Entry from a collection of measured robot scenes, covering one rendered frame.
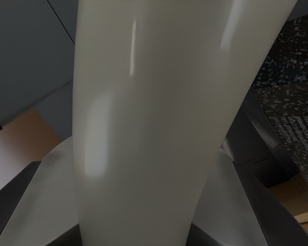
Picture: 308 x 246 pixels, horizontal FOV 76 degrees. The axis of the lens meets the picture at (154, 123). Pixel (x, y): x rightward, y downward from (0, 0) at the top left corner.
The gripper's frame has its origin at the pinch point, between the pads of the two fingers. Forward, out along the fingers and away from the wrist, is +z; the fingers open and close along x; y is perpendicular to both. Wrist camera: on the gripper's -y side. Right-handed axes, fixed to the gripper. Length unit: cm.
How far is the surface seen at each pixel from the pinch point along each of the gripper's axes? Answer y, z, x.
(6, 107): 5.2, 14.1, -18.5
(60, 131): 54, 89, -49
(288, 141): 17.8, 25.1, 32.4
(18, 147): 67, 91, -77
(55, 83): 6.0, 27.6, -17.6
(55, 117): 45, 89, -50
